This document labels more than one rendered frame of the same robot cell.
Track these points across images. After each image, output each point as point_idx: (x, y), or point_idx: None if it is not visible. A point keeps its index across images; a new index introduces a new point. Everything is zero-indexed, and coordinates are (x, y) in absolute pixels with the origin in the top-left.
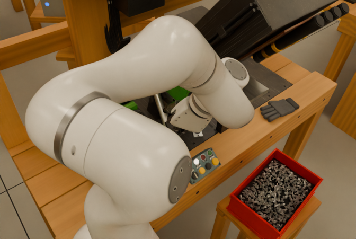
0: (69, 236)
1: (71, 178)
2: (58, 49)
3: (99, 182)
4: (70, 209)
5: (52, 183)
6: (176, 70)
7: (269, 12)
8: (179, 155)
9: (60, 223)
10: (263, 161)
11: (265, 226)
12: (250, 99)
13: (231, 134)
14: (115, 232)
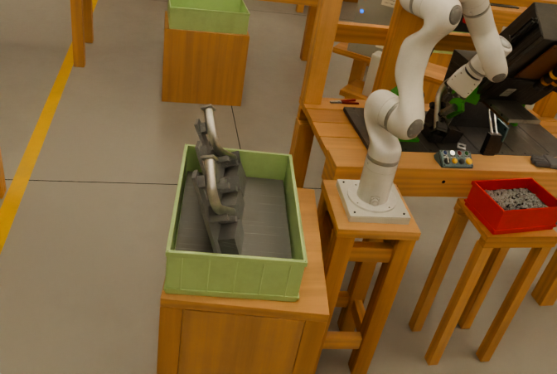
0: (338, 152)
1: (346, 133)
2: (373, 43)
3: (425, 7)
4: (341, 144)
5: (331, 129)
6: None
7: (544, 28)
8: (458, 3)
9: (331, 148)
10: (513, 178)
11: (493, 207)
12: (519, 119)
13: (492, 159)
14: (414, 49)
